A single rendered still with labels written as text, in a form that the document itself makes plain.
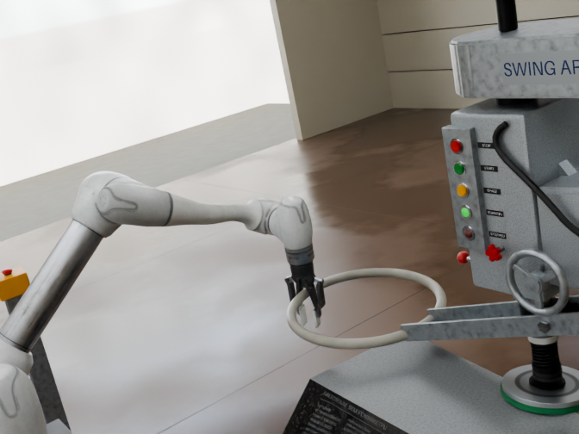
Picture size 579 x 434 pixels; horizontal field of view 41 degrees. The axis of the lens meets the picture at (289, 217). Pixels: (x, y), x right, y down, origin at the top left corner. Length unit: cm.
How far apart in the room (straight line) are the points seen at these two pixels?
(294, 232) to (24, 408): 93
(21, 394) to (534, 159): 132
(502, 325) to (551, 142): 48
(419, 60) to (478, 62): 859
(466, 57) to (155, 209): 92
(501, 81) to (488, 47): 7
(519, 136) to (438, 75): 844
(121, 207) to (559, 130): 110
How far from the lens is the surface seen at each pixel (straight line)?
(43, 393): 331
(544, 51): 157
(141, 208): 209
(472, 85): 169
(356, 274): 260
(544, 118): 168
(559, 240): 168
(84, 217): 222
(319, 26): 997
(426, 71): 1020
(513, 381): 202
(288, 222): 238
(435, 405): 201
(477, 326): 200
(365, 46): 1045
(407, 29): 1029
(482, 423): 193
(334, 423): 210
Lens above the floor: 193
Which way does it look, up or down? 17 degrees down
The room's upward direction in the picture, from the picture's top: 12 degrees counter-clockwise
